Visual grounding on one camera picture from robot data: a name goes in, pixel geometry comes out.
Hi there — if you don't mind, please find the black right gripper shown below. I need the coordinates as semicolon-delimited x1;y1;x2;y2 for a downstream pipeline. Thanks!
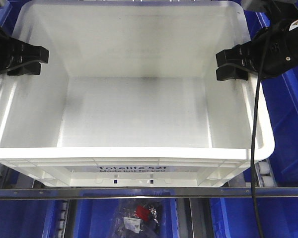
216;19;298;81

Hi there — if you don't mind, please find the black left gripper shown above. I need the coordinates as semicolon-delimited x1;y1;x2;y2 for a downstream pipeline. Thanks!
0;26;49;76

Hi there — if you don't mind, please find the white plastic tote bin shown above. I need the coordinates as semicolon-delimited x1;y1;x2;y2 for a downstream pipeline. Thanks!
0;0;276;188

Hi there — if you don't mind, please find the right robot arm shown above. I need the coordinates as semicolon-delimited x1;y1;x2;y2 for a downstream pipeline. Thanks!
216;0;298;81

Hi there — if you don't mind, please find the blue bin left side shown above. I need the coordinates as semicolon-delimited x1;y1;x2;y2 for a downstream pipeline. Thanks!
0;0;12;26

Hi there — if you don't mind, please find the blue bin near right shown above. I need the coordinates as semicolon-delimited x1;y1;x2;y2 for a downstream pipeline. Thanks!
245;11;298;186

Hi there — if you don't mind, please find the blue bin lower right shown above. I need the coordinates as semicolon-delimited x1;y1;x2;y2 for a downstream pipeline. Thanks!
210;197;298;238

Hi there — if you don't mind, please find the blue bin lower left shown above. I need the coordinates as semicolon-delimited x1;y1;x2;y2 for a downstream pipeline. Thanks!
0;200;62;238

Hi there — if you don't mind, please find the blue bin with parts bag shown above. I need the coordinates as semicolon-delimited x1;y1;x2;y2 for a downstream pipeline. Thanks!
72;198;179;238

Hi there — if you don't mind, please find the roller track right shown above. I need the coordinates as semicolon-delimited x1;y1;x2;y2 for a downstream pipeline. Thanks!
255;160;277;187

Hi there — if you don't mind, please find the plastic bag of parts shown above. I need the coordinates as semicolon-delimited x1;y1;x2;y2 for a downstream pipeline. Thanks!
108;200;163;238

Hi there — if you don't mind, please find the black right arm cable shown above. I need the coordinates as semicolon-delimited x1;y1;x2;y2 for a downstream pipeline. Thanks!
250;29;273;238

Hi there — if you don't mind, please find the steel shelf front rail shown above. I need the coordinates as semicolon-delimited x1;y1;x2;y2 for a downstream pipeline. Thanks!
0;187;298;201

